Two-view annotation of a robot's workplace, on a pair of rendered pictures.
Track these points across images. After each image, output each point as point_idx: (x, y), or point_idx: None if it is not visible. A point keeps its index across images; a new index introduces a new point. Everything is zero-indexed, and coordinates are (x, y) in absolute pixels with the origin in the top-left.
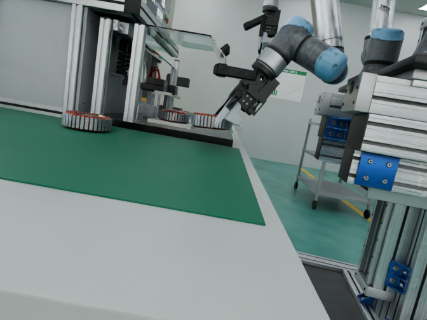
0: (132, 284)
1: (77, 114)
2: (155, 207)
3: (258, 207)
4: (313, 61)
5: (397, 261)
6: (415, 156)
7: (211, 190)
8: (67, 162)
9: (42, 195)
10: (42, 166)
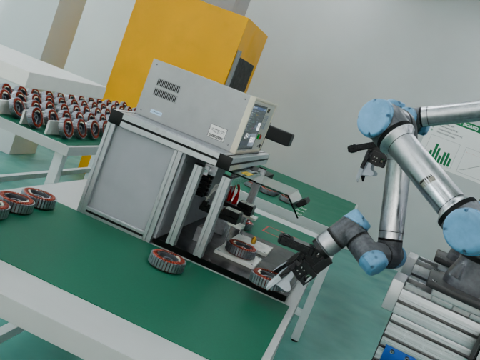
0: None
1: (162, 258)
2: (206, 358)
3: None
4: (358, 256)
5: None
6: (423, 358)
7: (236, 354)
8: (166, 318)
9: (163, 343)
10: (156, 321)
